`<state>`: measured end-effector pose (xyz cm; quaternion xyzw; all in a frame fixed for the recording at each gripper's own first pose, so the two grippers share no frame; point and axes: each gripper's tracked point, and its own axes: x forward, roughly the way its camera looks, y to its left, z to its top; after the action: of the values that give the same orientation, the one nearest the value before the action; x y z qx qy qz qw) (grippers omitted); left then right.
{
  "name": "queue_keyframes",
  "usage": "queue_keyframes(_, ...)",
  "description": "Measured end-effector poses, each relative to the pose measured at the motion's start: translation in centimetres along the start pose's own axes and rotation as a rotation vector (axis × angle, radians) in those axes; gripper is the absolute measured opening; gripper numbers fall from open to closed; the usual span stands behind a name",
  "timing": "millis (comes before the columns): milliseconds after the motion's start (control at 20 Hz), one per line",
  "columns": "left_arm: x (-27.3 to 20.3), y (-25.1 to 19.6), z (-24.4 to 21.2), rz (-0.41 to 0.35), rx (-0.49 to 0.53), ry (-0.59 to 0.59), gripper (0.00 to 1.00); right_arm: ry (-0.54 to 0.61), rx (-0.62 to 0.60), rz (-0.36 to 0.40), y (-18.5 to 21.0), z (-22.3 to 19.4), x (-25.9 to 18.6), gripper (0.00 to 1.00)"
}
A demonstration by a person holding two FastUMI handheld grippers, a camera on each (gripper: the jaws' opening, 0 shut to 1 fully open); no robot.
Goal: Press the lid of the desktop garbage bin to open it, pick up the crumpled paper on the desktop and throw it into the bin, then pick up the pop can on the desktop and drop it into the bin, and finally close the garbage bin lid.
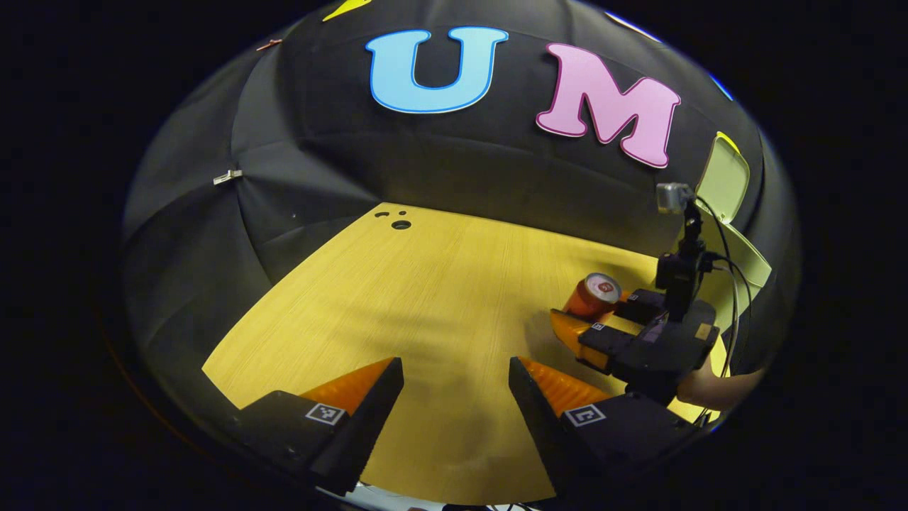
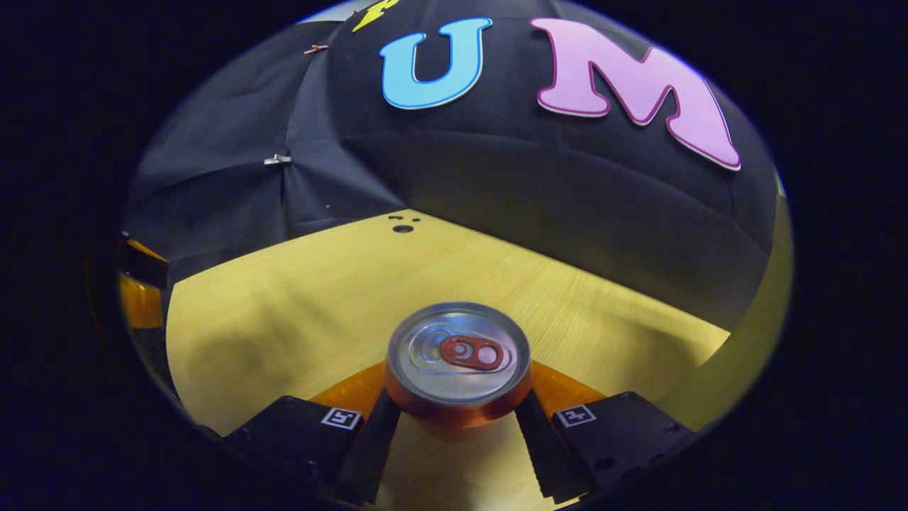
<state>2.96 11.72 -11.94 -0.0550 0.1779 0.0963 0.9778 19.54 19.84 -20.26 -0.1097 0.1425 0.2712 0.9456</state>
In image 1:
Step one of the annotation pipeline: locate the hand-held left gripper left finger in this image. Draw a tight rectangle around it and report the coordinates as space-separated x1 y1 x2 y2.
231 357 405 498

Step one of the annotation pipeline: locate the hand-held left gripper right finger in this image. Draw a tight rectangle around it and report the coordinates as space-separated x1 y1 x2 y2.
507 356 694 499

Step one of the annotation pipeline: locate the orange pop can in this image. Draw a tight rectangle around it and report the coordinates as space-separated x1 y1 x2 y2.
563 273 623 322

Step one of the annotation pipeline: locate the pale green desktop garbage bin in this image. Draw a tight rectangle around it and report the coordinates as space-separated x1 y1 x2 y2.
670 133 773 334

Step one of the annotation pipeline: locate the wooden desktop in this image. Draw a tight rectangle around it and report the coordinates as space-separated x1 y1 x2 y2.
202 202 731 506

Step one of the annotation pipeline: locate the black backdrop cloth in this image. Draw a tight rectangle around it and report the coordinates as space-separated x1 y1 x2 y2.
121 0 802 398

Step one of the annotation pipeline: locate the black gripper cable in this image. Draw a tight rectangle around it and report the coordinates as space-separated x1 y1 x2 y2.
694 197 754 370

